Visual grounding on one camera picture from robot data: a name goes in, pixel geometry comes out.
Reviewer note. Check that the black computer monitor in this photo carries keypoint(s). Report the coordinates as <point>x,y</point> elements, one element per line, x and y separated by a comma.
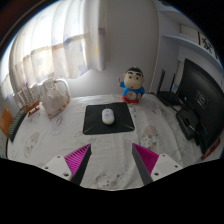
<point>203,96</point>

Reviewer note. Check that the black mouse pad green lines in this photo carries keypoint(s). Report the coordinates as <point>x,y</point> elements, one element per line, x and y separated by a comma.
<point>95,121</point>

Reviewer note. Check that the cartoon boy figurine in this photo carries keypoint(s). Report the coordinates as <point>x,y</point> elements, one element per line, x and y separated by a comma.
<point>133,88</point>

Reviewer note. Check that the orange wooden chair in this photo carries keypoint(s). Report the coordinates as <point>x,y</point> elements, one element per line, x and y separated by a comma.
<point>6,121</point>

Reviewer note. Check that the white wall shelf unit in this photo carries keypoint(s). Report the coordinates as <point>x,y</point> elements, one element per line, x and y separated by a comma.
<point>180,36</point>

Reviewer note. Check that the white radiator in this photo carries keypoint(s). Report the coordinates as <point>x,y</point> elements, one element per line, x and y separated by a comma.
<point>65,85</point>

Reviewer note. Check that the white star-print curtain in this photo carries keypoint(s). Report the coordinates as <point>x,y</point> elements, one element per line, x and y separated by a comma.
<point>56,43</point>

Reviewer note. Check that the white cartoon-print computer mouse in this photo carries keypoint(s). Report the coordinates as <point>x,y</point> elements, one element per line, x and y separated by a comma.
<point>108,116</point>

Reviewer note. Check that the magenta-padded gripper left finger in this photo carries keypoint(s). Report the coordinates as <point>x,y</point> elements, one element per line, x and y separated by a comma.
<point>76,159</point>

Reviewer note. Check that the white cartoon-print tablecloth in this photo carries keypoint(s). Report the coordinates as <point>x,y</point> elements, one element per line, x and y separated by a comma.
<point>110,150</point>

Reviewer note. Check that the black box device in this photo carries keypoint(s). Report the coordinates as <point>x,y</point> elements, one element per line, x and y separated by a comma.
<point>187,122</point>

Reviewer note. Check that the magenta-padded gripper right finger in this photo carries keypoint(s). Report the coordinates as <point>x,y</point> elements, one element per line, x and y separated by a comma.
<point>146,159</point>

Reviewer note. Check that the wooden model sailing ship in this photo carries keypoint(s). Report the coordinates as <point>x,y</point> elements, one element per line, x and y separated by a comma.
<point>31,107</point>

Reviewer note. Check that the black router with antennas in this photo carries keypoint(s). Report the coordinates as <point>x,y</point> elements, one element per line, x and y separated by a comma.
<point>168,97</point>

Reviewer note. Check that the large white conch shell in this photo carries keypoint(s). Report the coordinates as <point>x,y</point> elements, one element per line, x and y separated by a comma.
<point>55,100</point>

